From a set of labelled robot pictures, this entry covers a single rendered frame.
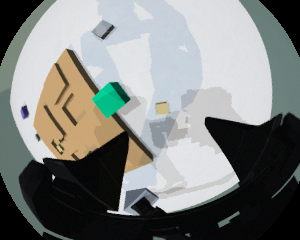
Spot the green block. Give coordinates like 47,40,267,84
91,81,131,119

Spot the tan puzzle board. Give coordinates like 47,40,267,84
34,48,153,173

